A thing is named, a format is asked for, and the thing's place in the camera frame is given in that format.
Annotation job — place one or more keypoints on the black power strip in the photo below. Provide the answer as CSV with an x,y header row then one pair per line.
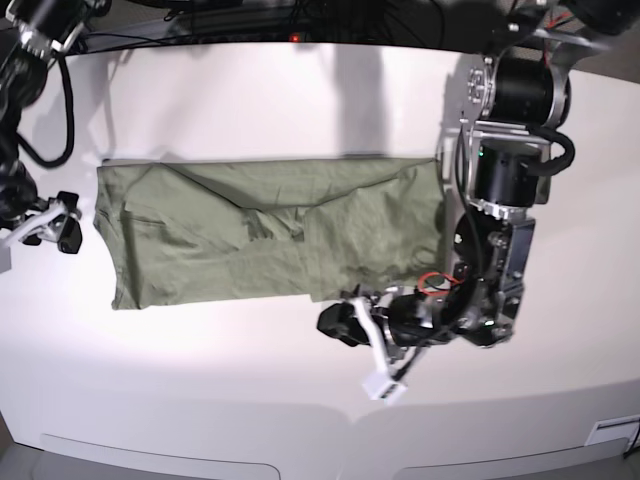
x,y
253,36

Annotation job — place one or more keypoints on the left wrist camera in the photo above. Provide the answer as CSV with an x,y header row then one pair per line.
x,y
380,386

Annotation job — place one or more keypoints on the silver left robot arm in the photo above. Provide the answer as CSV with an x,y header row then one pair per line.
x,y
508,149

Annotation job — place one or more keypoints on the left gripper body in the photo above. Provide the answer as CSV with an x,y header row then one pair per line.
x,y
409,321

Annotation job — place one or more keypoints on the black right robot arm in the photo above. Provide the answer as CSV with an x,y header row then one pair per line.
x,y
41,34

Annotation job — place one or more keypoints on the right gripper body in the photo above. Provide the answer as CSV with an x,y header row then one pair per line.
x,y
47,226

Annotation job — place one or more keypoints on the green T-shirt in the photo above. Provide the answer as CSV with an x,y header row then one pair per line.
x,y
182,233

